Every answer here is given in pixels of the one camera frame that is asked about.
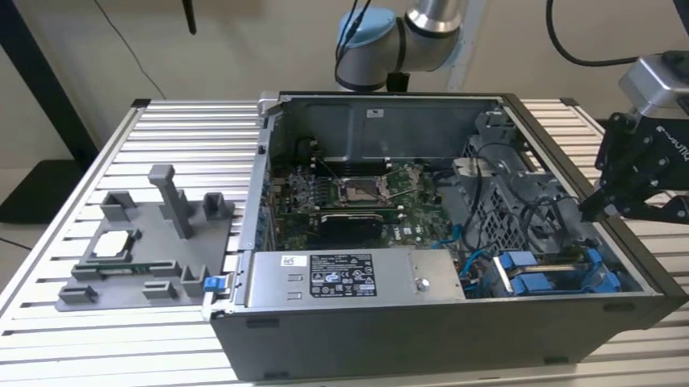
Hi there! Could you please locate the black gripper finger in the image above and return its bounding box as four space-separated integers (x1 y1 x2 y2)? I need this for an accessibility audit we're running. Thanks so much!
617 191 689 225
577 112 649 223

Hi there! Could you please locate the hard disk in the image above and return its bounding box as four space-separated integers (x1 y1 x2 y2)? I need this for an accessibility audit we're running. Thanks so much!
510 272 620 298
492 246 620 283

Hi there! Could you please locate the grey metal disk bay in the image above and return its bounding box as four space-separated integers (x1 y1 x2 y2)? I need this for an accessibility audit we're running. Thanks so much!
450 132 604 261

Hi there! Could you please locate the green motherboard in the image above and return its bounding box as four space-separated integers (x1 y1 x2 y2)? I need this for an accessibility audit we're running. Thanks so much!
267 160 460 252

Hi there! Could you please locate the CPU socket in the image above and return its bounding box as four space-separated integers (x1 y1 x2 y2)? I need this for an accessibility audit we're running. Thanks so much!
336 176 393 207

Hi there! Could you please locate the silver power supply unit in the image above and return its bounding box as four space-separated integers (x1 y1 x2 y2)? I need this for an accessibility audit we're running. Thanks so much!
242 248 468 310

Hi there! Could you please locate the black graphics card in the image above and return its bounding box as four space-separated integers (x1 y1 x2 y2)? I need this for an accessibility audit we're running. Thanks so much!
314 212 386 249

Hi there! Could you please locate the thin metal locking lever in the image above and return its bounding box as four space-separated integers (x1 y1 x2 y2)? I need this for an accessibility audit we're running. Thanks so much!
315 156 348 183

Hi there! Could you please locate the black open PC case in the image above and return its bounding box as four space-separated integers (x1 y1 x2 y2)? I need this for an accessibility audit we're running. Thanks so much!
201 89 689 382

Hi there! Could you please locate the black hanging antenna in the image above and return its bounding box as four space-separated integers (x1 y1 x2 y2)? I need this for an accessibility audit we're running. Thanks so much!
181 0 198 36

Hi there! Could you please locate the grey parts rack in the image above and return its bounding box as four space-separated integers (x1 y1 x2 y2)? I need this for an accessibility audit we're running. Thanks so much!
55 163 237 314

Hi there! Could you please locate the green RAM stick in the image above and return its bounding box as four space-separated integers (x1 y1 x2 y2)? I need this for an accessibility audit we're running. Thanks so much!
76 261 165 276

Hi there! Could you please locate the silver CPU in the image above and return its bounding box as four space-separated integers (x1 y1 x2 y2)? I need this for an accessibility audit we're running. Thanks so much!
92 231 135 260

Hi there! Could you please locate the black stand with base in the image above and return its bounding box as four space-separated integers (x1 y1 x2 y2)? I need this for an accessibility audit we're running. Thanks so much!
0 0 103 225

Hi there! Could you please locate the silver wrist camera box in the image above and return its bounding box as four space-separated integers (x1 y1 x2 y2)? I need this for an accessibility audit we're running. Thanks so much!
617 52 689 119

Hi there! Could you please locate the black disk wire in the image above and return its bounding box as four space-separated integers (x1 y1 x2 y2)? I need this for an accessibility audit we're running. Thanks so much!
464 144 505 252

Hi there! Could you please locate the thick black gripper cable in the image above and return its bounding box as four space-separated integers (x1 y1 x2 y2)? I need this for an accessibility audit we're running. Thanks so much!
545 0 669 67

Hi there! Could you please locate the blue disk wire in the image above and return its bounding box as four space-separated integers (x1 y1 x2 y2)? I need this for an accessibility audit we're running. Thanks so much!
434 236 500 288

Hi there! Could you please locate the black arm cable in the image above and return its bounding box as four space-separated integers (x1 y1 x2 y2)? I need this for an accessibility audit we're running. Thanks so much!
334 0 373 85

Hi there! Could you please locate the thin black wall cable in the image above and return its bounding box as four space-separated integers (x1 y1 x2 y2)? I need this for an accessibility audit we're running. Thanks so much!
92 0 170 100

